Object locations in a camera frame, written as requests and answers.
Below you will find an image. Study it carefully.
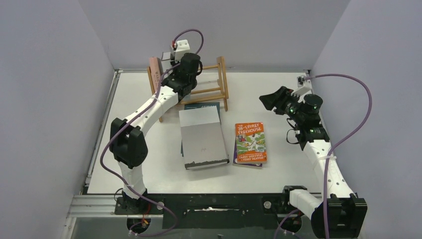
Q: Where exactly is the brown Decorate Furniture book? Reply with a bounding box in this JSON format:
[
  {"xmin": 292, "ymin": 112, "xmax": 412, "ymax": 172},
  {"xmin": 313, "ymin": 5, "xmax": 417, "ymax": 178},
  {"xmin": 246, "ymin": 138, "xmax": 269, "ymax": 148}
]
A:
[{"xmin": 161, "ymin": 52, "xmax": 171, "ymax": 61}]

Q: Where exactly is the pink Warm Chord book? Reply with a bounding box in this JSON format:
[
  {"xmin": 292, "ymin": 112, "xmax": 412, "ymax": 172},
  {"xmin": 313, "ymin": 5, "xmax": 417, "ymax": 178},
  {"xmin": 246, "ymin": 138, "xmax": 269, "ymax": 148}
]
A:
[{"xmin": 149, "ymin": 57, "xmax": 162, "ymax": 94}]

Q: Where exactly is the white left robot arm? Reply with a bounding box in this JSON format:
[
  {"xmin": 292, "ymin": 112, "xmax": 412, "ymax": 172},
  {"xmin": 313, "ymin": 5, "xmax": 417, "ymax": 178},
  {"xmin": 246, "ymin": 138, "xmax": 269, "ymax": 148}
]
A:
[{"xmin": 109, "ymin": 53, "xmax": 202, "ymax": 200}]

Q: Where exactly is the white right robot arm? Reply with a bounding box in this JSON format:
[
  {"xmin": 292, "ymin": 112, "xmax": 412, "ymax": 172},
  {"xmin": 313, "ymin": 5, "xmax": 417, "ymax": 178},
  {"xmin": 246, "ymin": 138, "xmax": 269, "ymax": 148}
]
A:
[{"xmin": 259, "ymin": 86, "xmax": 368, "ymax": 239}]

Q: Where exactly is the teal book under stack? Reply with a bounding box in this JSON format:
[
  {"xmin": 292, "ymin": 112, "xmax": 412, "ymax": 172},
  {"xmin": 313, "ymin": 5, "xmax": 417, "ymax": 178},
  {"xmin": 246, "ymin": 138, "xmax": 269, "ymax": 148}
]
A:
[{"xmin": 180, "ymin": 101, "xmax": 221, "ymax": 158}]

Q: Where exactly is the wooden book rack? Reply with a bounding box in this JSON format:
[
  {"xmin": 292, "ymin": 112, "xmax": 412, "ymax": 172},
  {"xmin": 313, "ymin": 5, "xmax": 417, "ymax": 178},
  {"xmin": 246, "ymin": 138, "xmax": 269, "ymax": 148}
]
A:
[{"xmin": 147, "ymin": 56, "xmax": 229, "ymax": 111}]

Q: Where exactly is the orange Treehouse book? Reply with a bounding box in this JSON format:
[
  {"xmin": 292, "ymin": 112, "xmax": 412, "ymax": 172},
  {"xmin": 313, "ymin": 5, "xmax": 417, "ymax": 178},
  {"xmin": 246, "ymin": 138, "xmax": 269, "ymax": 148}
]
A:
[{"xmin": 235, "ymin": 122, "xmax": 268, "ymax": 164}]

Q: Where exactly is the large grey white book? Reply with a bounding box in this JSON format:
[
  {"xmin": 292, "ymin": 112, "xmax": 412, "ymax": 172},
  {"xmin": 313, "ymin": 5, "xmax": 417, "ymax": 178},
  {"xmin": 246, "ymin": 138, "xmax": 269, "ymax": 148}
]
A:
[{"xmin": 178, "ymin": 105, "xmax": 230, "ymax": 170}]

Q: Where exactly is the purple book under orange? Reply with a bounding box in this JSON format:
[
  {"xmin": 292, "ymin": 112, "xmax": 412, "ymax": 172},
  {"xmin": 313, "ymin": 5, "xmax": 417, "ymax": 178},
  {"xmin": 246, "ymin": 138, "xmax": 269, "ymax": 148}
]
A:
[{"xmin": 232, "ymin": 142, "xmax": 263, "ymax": 168}]

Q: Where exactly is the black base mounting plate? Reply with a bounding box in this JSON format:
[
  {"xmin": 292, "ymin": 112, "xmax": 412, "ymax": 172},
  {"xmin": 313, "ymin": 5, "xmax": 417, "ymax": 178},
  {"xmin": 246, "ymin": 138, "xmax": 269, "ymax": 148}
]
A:
[{"xmin": 114, "ymin": 193, "xmax": 294, "ymax": 229}]

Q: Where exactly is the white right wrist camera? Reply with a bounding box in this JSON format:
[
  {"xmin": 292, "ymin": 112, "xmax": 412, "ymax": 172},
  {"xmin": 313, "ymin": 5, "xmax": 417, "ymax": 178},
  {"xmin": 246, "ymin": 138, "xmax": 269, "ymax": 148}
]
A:
[{"xmin": 292, "ymin": 76, "xmax": 312, "ymax": 97}]

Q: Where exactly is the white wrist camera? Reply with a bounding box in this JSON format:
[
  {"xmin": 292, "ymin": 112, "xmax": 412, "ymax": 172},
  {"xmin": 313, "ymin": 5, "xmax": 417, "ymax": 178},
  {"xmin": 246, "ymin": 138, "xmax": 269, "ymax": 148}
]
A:
[
  {"xmin": 170, "ymin": 39, "xmax": 191, "ymax": 62},
  {"xmin": 292, "ymin": 76, "xmax": 312, "ymax": 97}
]

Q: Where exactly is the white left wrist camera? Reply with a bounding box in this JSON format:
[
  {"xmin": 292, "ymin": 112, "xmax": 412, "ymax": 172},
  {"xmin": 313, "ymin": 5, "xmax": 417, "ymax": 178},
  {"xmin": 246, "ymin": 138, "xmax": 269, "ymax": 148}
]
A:
[{"xmin": 170, "ymin": 39, "xmax": 191, "ymax": 62}]

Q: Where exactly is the aluminium frame rail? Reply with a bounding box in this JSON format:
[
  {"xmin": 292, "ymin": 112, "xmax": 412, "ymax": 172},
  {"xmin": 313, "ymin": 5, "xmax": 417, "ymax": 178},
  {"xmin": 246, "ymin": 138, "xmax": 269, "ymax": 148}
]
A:
[{"xmin": 60, "ymin": 69, "xmax": 124, "ymax": 239}]

